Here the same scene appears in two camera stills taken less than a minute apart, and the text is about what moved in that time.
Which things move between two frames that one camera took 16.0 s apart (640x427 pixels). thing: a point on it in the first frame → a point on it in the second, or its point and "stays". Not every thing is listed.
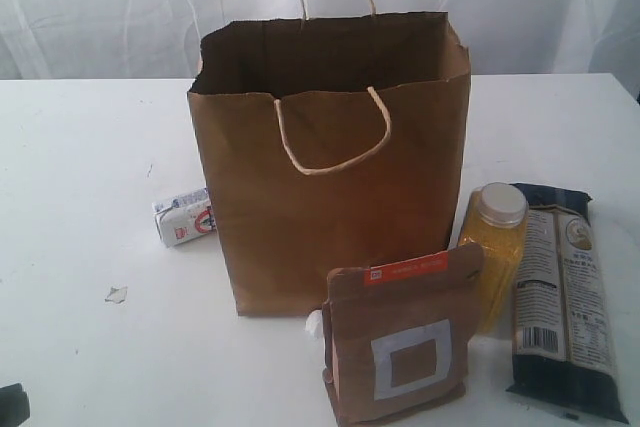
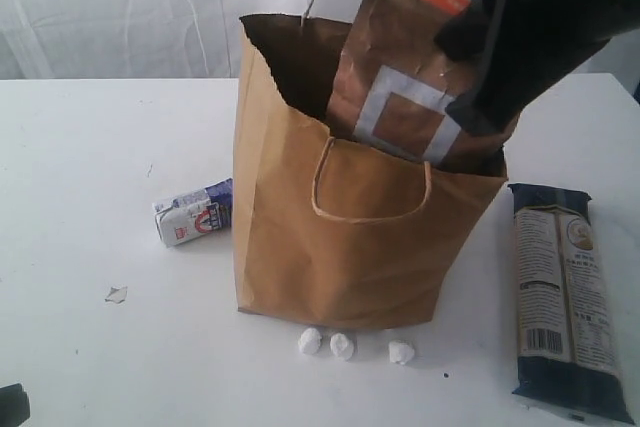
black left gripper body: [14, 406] stays
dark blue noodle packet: [562, 349] stays
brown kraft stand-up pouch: [398, 337] → [392, 82]
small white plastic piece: [314, 323] → [309, 341]
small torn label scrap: [116, 294] stays
